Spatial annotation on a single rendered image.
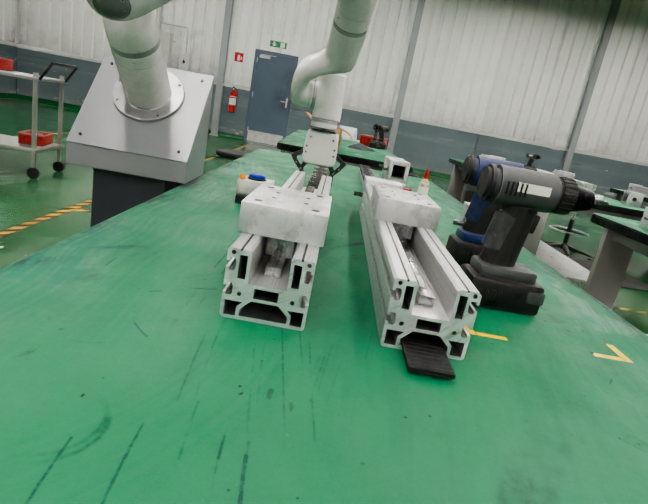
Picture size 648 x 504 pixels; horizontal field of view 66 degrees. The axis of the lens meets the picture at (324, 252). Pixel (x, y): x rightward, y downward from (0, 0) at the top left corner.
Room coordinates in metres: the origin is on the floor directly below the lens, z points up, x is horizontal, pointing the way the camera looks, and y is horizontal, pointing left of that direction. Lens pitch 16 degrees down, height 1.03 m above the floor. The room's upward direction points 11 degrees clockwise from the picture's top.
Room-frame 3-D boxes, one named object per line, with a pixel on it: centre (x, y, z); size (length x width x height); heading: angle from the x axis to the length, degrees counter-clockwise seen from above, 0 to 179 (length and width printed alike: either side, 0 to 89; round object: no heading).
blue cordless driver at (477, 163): (1.02, -0.34, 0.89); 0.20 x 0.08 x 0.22; 92
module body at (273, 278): (0.93, 0.06, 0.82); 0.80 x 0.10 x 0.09; 1
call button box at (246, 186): (1.21, 0.19, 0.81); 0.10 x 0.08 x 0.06; 91
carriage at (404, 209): (0.94, -0.13, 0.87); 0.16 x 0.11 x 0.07; 1
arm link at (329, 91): (1.51, 0.07, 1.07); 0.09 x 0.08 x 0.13; 99
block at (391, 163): (2.31, -0.25, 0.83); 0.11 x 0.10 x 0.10; 94
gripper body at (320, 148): (1.51, 0.07, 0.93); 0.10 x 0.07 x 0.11; 91
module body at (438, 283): (0.94, -0.13, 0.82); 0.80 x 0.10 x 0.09; 1
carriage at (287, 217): (0.68, 0.06, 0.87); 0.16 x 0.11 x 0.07; 1
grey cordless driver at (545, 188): (0.78, -0.32, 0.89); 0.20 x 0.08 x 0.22; 93
